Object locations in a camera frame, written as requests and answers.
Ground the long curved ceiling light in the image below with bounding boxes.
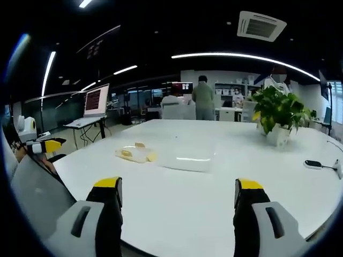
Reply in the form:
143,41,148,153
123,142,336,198
171,52,322,82

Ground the black and white small device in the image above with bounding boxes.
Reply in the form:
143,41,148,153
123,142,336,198
303,159,323,170

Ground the clear plastic sheet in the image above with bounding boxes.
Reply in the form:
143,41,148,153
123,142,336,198
157,139,218,173

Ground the straight ceiling light strip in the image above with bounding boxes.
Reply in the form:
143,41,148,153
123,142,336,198
40,50,57,99

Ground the white plant pot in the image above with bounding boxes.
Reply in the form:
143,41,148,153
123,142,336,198
257,122,293,147

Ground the white office chair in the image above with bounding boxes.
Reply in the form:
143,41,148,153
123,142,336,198
242,100,258,123

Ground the white side table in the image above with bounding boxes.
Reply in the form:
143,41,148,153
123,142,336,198
63,115,108,150

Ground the dark monitor on stand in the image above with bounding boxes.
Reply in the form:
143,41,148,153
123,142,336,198
318,69,334,134

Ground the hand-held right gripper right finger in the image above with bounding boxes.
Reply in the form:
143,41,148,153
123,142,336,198
233,177,315,257

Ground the ceiling air conditioner unit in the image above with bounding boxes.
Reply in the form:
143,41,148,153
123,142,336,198
236,10,288,43

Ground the red lit monitor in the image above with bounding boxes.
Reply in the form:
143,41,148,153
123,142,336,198
171,81,194,94

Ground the clear bag with yellow items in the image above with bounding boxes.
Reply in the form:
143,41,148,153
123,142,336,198
115,144,158,164

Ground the open laptop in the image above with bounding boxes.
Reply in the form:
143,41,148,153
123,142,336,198
70,83,111,126

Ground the green potted plant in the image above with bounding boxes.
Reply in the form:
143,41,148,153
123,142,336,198
251,85,317,135

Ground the thin black cable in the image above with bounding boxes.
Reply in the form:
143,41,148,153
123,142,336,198
326,140,343,154

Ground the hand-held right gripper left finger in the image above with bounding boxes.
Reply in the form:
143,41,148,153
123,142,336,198
43,176,124,257

